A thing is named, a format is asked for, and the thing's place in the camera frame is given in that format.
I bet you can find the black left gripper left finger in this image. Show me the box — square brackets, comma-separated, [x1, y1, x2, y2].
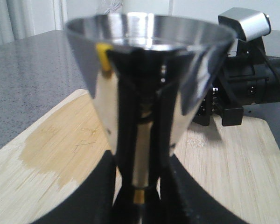
[33, 150, 116, 224]

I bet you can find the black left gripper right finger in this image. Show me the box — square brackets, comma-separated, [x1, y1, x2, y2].
[161, 155, 246, 224]

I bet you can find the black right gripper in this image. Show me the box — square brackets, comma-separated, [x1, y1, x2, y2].
[193, 39, 269, 126]

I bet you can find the steel double jigger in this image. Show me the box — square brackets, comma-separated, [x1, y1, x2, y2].
[66, 12, 236, 224]

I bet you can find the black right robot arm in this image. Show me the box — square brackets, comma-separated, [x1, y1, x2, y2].
[161, 39, 280, 224]

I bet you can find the wooden cutting board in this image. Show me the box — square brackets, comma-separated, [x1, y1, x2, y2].
[0, 89, 280, 224]

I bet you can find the grey curtain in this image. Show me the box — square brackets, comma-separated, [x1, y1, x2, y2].
[0, 0, 68, 45]

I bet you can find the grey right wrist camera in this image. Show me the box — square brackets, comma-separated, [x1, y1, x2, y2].
[218, 7, 272, 42]

